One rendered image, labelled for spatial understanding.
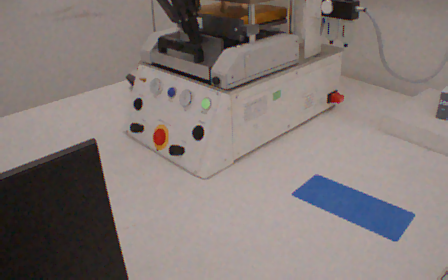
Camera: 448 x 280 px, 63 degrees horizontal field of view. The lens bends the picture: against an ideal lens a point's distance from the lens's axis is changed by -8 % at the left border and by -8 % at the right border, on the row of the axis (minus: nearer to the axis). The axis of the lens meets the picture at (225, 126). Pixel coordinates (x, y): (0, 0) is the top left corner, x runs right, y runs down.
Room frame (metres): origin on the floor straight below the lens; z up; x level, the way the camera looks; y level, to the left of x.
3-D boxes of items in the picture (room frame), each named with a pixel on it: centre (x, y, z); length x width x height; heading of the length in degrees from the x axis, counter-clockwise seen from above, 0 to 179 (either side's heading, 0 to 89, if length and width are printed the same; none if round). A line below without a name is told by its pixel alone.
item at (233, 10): (1.01, -0.04, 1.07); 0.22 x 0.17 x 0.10; 43
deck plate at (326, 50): (1.04, -0.06, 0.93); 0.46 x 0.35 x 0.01; 133
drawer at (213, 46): (0.98, 0.00, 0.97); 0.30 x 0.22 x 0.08; 133
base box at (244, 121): (1.00, -0.04, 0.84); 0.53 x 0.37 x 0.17; 133
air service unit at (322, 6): (0.94, -0.28, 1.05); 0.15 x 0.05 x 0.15; 43
